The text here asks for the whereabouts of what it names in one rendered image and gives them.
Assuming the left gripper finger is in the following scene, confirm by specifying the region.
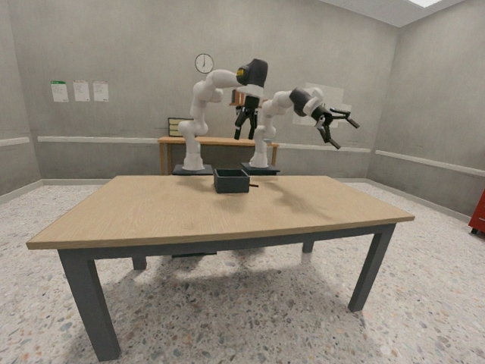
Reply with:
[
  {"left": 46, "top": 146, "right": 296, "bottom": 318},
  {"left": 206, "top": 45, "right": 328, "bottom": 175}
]
[
  {"left": 325, "top": 107, "right": 360, "bottom": 129},
  {"left": 317, "top": 121, "right": 341, "bottom": 149}
]

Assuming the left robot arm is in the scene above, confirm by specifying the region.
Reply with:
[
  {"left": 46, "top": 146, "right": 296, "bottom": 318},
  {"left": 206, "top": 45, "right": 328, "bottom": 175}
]
[{"left": 249, "top": 87, "right": 324, "bottom": 168}]

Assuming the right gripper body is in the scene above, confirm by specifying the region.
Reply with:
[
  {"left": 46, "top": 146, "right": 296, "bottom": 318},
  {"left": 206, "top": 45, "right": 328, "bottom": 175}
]
[{"left": 244, "top": 96, "right": 260, "bottom": 115}]

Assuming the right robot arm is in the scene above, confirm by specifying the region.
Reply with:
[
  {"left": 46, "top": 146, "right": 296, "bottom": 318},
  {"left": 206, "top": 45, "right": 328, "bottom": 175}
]
[{"left": 177, "top": 58, "right": 268, "bottom": 171}]

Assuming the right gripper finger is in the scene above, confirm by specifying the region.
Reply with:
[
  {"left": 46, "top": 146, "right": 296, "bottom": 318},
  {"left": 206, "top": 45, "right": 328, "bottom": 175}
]
[
  {"left": 234, "top": 107, "right": 252, "bottom": 140},
  {"left": 248, "top": 111, "right": 258, "bottom": 140}
]

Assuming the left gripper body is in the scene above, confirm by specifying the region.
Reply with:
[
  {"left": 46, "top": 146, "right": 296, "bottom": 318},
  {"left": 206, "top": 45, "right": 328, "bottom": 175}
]
[{"left": 311, "top": 105, "right": 333, "bottom": 127}]

